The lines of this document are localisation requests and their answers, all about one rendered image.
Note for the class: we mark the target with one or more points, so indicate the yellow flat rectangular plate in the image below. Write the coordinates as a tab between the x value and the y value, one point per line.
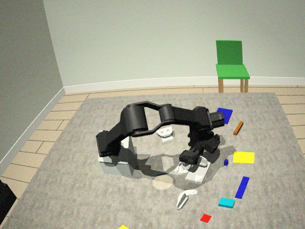
243	157

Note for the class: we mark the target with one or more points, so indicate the orange rectangular bar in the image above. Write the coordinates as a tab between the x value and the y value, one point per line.
238	128

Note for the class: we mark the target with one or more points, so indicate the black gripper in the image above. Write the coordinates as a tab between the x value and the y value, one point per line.
191	157

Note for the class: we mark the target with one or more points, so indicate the red flat square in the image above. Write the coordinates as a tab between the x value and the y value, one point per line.
205	218

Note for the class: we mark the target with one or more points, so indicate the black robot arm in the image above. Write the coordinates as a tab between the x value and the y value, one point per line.
133	123

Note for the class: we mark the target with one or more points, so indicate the blue flat plate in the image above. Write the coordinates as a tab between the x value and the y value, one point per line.
227	113

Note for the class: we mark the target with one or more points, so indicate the blue flat bar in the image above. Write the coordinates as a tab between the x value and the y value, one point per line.
242	188

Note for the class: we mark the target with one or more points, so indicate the cyan rectangular block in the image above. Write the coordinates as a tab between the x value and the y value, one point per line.
225	202

